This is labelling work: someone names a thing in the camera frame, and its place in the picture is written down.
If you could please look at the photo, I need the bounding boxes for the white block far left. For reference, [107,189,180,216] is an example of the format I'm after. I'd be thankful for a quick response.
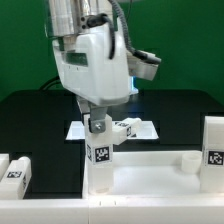
[0,154,9,181]

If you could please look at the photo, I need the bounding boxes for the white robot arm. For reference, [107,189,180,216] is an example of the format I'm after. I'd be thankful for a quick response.
[44,0,130,133]

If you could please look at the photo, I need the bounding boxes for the white marker base plate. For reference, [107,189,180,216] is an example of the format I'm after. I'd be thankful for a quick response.
[66,121,159,140]

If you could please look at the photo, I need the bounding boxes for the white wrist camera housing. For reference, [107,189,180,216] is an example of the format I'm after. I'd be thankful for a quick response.
[127,51,161,81]

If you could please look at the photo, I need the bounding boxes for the white front wall bar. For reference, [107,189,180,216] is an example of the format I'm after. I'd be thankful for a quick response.
[0,197,224,224]

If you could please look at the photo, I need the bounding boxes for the white desk top tray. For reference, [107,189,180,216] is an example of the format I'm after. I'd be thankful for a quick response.
[82,150,224,198]

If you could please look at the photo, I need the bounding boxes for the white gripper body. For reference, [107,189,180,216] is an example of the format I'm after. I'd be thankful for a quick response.
[52,27,130,106]

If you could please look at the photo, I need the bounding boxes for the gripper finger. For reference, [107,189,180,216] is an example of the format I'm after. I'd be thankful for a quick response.
[89,104,107,134]
[76,96,90,122]

